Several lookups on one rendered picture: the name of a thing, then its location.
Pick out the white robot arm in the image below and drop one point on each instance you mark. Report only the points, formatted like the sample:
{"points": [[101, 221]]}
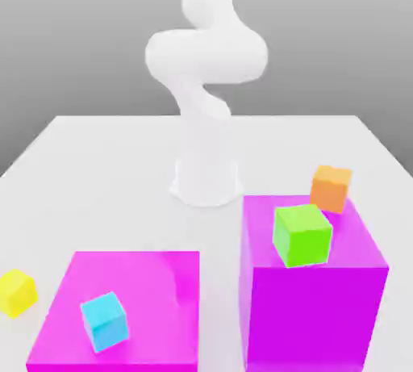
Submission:
{"points": [[206, 55]]}

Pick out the small green cube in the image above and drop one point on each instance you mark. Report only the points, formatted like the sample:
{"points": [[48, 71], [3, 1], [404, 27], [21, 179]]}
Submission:
{"points": [[303, 239]]}

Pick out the small orange cube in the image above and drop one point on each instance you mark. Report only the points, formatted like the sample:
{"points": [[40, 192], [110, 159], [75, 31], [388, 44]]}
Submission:
{"points": [[330, 189]]}

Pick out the small cyan cube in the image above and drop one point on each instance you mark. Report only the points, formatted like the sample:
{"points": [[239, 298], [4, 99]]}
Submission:
{"points": [[105, 322]]}

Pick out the small yellow cube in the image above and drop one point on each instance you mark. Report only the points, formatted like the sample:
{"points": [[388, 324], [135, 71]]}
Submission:
{"points": [[16, 293]]}

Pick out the large magenta box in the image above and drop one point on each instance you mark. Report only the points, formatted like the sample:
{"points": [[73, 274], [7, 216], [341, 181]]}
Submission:
{"points": [[145, 297]]}

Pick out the large purple box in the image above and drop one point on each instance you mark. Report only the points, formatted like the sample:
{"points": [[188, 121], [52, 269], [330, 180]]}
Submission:
{"points": [[309, 314]]}

